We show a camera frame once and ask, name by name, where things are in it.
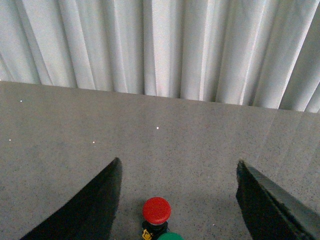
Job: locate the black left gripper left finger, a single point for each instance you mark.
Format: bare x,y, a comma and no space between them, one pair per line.
90,214

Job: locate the red push button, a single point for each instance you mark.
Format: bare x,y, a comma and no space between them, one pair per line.
155,211

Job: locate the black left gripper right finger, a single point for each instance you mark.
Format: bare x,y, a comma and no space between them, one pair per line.
269,211

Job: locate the white pleated curtain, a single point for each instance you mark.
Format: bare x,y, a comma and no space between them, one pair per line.
262,53

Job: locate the green push button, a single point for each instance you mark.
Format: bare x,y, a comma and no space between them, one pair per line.
170,236

